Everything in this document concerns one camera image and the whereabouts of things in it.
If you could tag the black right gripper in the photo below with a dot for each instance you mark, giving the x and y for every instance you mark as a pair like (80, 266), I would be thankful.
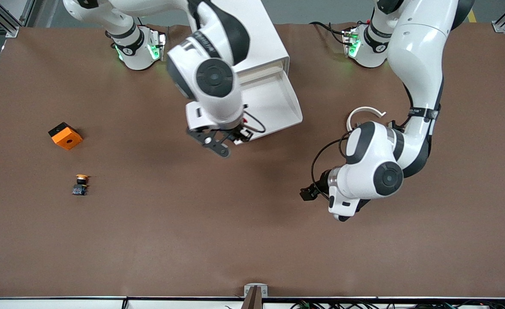
(235, 134)

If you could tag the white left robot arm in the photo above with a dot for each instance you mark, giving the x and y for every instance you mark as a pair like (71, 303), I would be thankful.
(420, 56)

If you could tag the orange box with hole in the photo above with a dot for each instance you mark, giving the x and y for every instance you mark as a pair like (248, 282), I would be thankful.
(68, 139)

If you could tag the yellow push button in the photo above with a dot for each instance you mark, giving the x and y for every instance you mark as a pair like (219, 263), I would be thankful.
(80, 189)

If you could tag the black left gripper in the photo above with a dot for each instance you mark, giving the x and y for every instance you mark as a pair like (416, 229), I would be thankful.
(322, 183)

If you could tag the white drawer cabinet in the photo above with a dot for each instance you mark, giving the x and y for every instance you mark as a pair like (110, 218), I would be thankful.
(269, 38)

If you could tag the cream plastic cabinet drawer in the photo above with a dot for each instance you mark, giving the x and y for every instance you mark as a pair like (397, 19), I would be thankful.
(265, 66)
(274, 103)
(265, 74)

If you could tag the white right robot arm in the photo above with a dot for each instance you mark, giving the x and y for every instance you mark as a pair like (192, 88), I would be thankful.
(218, 107)

